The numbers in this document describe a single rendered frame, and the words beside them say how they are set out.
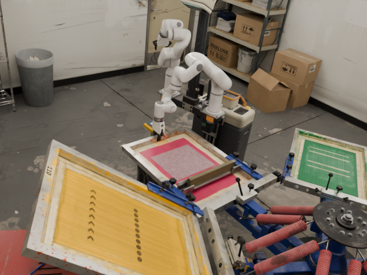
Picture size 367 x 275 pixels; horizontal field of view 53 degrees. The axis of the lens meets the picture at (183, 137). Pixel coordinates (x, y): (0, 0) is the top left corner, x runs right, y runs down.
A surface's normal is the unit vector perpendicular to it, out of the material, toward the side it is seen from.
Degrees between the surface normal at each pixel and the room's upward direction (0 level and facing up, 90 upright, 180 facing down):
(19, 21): 90
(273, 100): 90
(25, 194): 0
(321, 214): 0
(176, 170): 0
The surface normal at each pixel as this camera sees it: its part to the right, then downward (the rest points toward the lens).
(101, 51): 0.63, 0.47
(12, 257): 0.11, -0.84
